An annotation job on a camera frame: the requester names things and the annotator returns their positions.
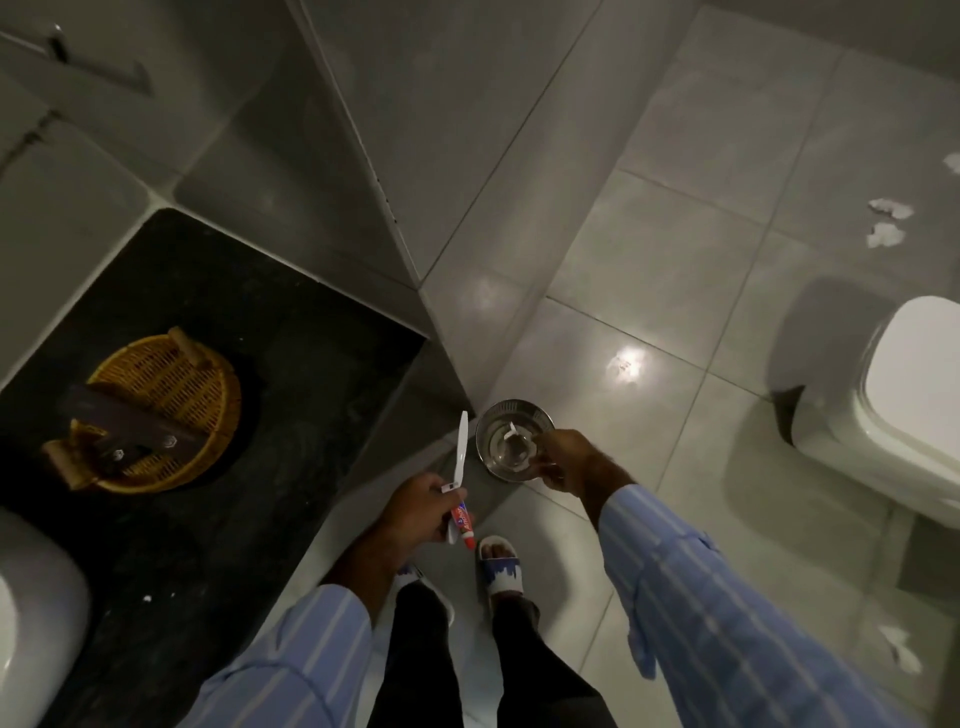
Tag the person's right hand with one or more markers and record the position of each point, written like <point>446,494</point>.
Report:
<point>576,459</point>

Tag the person's left hand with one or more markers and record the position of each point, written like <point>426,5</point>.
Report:
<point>412,510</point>

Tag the person's left fingers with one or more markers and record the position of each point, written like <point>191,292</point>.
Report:
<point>447,501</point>

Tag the person's right fingers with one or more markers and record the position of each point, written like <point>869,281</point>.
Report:
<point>549,454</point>

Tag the red and white toothpaste tube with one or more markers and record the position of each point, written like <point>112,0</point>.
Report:
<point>465,525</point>

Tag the round steel cup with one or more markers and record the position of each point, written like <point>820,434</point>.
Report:
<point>501,466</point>

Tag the white toothbrush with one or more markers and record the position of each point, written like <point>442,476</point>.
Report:
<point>461,450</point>

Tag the person's right forearm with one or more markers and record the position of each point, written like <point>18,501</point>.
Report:
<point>712,622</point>

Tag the person's left forearm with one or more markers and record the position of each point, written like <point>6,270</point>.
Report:
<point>300,660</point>

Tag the person's left slipper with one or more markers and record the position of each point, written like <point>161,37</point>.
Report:
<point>431,589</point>

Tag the person's slipper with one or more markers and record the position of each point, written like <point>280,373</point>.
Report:
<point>501,574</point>
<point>431,589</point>

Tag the person's right slipper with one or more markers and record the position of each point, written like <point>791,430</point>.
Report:
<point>501,574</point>

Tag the person's left leg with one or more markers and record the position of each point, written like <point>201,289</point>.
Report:
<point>416,667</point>

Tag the person's leg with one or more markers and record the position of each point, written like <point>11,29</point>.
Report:
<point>544,675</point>
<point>416,667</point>

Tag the person's right leg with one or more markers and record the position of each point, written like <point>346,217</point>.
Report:
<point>544,675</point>

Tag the yellow wicker basket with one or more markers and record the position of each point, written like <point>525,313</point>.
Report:
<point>187,382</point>

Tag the dark flat holder with screws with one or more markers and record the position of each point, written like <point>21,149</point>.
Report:
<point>124,429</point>

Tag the white toilet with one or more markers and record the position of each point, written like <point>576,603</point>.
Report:
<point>900,405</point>

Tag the white paper scrap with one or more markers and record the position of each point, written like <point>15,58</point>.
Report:
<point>901,646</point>
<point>885,235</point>
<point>891,208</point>

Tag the white sink basin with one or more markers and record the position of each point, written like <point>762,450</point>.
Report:
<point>34,630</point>

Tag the metal towel bar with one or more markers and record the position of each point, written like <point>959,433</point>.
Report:
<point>105,69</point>

